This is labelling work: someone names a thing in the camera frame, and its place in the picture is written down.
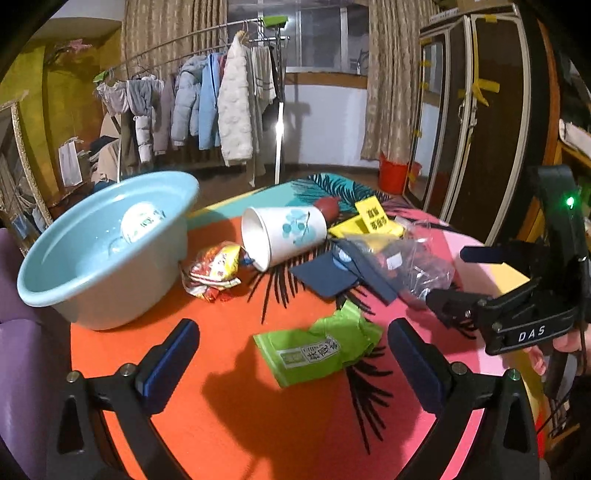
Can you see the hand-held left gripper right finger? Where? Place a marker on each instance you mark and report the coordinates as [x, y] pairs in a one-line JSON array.
[[414, 361]]

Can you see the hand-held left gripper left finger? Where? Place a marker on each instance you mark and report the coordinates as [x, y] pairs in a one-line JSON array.
[[171, 357]]

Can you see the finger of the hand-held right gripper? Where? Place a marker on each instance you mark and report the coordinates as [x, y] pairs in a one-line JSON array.
[[455, 307], [485, 254]]

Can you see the clear plastic bag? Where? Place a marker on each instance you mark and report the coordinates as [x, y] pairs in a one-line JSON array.
[[415, 267]]

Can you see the green packet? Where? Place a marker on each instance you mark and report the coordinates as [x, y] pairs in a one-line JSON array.
[[323, 346]]

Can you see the red yellow snack packet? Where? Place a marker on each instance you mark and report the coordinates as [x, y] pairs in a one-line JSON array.
[[212, 267]]

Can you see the light blue plastic basin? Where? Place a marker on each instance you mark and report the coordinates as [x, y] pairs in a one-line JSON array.
[[92, 295]]

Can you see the navy blue packet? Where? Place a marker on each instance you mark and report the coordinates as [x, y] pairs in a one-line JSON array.
[[323, 277]]

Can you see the white paper cup blue print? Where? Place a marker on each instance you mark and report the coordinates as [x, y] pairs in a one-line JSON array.
[[286, 230]]

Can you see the person's right hand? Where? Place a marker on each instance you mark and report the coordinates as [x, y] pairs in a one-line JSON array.
[[572, 342]]

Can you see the colourful leaf print tablecloth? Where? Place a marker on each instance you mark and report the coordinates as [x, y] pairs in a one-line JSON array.
[[221, 415]]

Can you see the red plastic bucket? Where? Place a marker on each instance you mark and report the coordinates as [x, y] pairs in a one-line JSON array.
[[392, 177]]

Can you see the dark brown wardrobe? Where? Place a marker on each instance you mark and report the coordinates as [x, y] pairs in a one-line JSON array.
[[498, 129]]

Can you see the small white printed tub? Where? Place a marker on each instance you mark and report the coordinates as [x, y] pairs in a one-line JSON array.
[[141, 224]]

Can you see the purple sofa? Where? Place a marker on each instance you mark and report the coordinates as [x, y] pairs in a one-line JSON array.
[[23, 360]]

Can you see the beige patterned curtain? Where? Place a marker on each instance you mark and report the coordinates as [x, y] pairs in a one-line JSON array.
[[397, 78], [175, 27]]

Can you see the pile of folded clothes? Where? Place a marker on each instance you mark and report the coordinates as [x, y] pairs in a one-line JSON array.
[[107, 161]]

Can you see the white paper bag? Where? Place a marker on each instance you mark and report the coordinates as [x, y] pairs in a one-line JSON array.
[[70, 164]]

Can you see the metal clothes rack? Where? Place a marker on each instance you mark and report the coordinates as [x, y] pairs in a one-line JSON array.
[[278, 138]]

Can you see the mauve coat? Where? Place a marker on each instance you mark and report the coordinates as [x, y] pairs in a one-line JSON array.
[[164, 120]]

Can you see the beige round board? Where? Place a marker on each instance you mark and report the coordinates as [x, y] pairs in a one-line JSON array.
[[111, 125]]

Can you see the cardboard boxes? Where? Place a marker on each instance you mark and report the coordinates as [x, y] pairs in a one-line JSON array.
[[489, 4]]

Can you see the grey snow pants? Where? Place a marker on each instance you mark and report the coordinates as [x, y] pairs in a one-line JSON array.
[[143, 106]]

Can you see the gold framed mirror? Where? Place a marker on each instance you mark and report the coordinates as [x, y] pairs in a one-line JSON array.
[[21, 152]]

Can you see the light blue jacket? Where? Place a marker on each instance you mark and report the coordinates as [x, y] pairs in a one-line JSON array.
[[208, 101]]

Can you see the white fleece coat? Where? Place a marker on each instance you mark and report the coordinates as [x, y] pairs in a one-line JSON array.
[[235, 106]]

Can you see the grey-blue puffer jacket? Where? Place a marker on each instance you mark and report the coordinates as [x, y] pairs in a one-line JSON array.
[[187, 97]]

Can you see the pale lilac top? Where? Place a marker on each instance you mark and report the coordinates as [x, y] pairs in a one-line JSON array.
[[113, 97]]

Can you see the window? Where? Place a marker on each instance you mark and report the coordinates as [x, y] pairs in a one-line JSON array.
[[323, 37]]

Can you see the beige striped garment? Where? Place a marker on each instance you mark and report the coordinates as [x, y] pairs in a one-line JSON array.
[[264, 78]]

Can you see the pink garment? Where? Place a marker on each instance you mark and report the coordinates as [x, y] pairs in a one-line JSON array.
[[224, 64]]

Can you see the pink artificial flowers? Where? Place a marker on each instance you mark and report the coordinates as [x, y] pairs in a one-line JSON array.
[[74, 48]]

